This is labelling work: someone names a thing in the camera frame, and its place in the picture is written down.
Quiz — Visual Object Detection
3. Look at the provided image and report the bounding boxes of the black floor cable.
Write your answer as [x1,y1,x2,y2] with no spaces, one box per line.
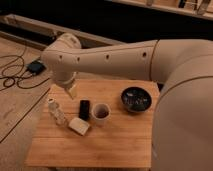
[0,44,51,90]

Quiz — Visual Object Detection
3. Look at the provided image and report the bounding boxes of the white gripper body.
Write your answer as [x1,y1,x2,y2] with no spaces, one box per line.
[52,71,77,89]

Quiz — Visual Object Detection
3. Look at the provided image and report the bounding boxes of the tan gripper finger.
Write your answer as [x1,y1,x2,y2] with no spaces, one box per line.
[65,84,77,99]

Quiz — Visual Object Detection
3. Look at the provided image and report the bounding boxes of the wooden table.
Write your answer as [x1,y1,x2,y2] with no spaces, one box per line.
[26,79,159,168]

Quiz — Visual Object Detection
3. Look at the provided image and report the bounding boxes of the dark ceramic bowl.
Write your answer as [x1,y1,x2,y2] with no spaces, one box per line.
[121,87,152,113]

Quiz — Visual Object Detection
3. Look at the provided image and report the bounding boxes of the clear plastic bottle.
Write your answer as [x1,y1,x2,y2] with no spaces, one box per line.
[47,98,66,125]

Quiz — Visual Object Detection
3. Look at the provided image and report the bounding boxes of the black rectangular box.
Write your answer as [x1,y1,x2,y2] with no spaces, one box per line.
[79,100,90,121]

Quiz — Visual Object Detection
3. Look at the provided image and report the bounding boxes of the white mug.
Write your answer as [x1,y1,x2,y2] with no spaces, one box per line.
[91,103,111,126]

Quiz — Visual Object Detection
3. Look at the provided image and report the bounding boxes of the white rectangular block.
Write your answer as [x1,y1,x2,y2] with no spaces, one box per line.
[69,117,90,135]

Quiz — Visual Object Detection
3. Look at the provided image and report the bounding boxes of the blue power adapter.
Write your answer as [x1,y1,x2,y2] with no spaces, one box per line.
[27,61,46,75]

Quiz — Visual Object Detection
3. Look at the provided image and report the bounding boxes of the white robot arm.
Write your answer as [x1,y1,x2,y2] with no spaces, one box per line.
[41,33,213,171]

